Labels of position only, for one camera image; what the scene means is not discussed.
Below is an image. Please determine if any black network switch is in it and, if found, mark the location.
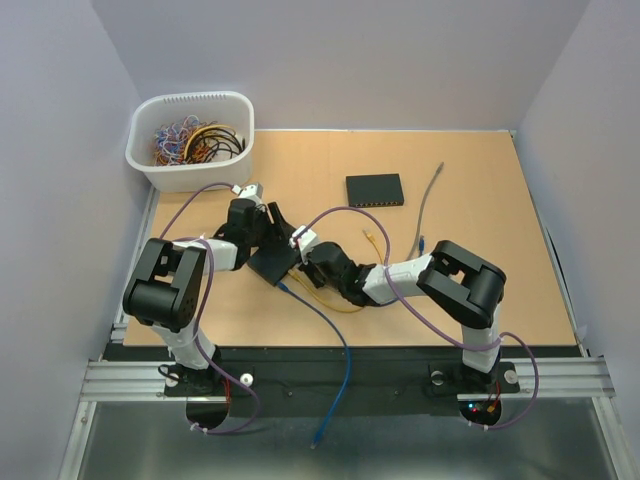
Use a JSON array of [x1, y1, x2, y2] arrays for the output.
[[248, 239, 300, 286], [345, 173, 404, 208]]

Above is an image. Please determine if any yellow ethernet cable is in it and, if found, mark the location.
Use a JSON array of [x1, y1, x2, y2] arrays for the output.
[[289, 228, 391, 315]]

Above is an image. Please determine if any long blue ethernet cable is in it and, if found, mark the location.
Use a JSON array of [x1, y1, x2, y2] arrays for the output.
[[277, 281, 354, 447]]

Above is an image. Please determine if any grey ethernet cable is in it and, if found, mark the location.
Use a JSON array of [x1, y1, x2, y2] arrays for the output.
[[407, 160, 446, 261]]

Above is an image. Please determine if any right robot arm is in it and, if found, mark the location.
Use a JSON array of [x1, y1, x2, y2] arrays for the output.
[[301, 240, 506, 390]]

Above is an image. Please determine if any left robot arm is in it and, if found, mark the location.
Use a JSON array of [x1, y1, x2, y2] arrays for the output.
[[123, 198, 299, 397]]

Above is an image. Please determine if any white plastic bin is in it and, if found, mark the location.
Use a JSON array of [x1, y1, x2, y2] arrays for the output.
[[125, 91, 255, 193]]

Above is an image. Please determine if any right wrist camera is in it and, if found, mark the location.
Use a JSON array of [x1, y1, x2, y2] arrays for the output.
[[288, 225, 320, 264]]

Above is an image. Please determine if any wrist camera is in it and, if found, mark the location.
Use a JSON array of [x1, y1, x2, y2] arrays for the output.
[[288, 225, 320, 264], [231, 182, 263, 205]]

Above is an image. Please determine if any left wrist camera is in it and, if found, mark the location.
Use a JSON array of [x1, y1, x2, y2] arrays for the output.
[[231, 182, 263, 205]]

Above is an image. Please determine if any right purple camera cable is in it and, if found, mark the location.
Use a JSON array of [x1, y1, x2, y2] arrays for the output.
[[299, 207, 541, 432]]

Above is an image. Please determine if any purple camera cable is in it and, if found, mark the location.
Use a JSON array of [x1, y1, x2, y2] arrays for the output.
[[299, 207, 541, 432], [159, 183, 262, 437]]

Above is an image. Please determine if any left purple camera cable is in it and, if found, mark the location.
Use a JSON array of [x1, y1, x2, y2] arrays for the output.
[[159, 183, 262, 437]]

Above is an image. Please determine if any bundle of coloured wires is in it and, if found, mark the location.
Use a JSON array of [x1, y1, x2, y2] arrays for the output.
[[149, 114, 246, 167]]

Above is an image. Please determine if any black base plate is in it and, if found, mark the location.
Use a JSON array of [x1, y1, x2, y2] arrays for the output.
[[164, 347, 520, 436]]

